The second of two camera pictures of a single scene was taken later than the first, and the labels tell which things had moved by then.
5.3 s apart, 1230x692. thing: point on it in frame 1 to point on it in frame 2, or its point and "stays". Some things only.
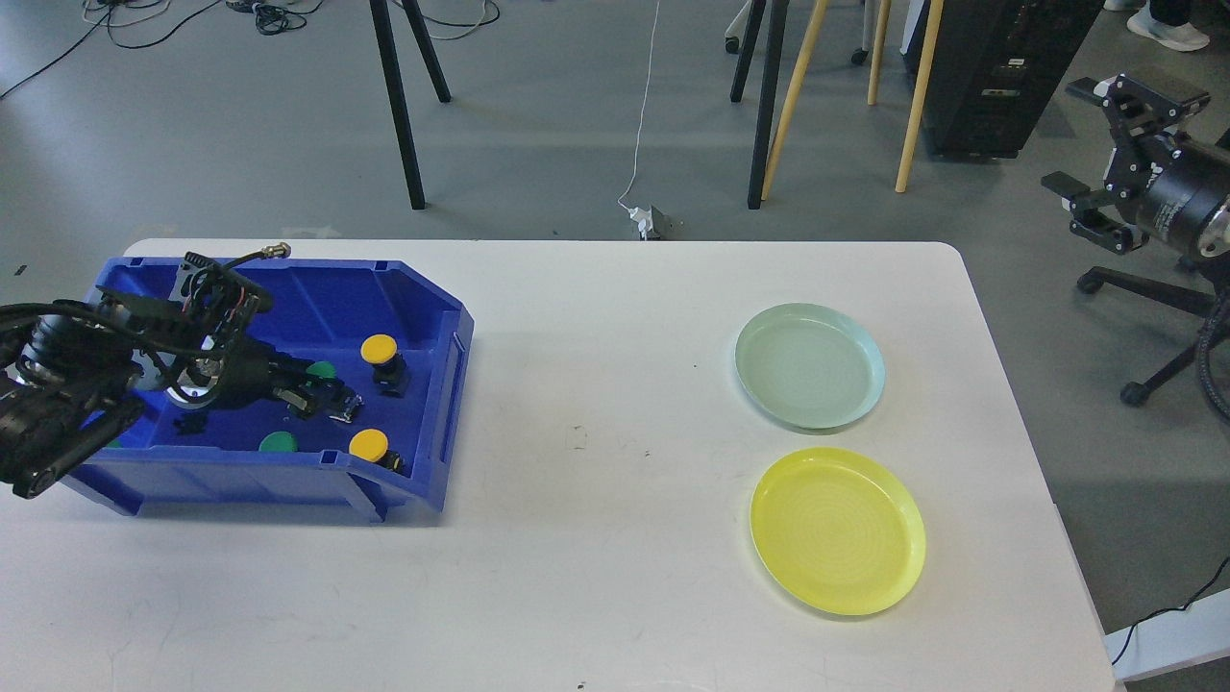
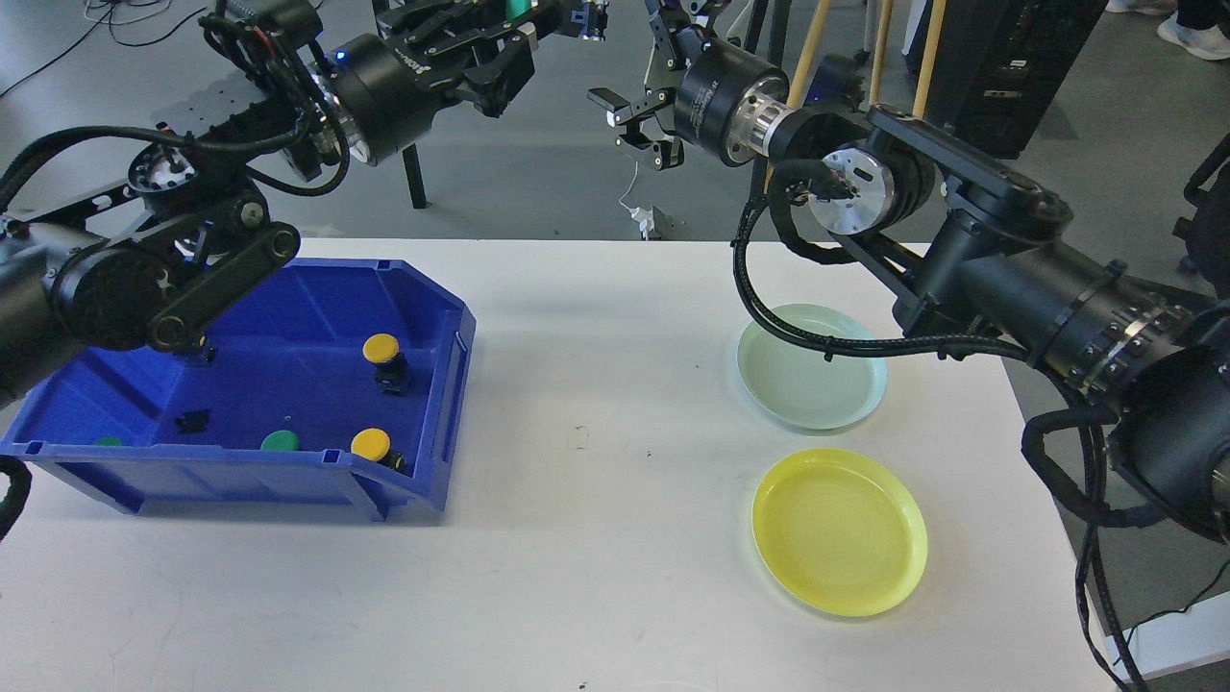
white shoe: [1181, 37] to [1207, 43]
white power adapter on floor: [644, 219] stays
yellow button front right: [372, 445] stays
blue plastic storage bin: [389, 331] stays
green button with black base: [322, 375] to [549, 16]
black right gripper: [1175, 189] to [713, 75]
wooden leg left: [816, 21] stays
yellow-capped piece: [389, 368] stays
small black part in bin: [191, 423] stays
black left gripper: [229, 372] to [389, 89]
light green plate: [809, 366] stays
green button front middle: [279, 440] stays
